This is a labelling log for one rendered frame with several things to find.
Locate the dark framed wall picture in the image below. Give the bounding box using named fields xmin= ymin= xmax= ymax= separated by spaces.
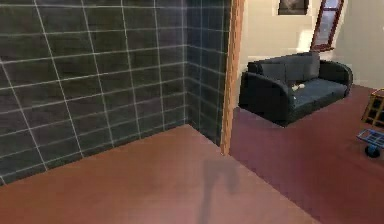
xmin=277 ymin=0 xmax=310 ymax=16

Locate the grey sofa cushion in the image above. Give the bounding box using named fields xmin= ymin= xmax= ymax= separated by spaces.
xmin=259 ymin=52 xmax=322 ymax=85

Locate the red framed window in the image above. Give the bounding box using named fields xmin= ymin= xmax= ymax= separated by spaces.
xmin=309 ymin=0 xmax=345 ymax=52

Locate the dark grey sofa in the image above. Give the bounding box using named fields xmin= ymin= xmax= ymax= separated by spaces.
xmin=238 ymin=50 xmax=354 ymax=128

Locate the blue wheeled cart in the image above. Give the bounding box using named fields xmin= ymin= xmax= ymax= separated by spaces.
xmin=355 ymin=128 xmax=384 ymax=159

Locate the yellow wooden shelf unit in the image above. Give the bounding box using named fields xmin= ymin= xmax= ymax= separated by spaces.
xmin=361 ymin=87 xmax=384 ymax=129

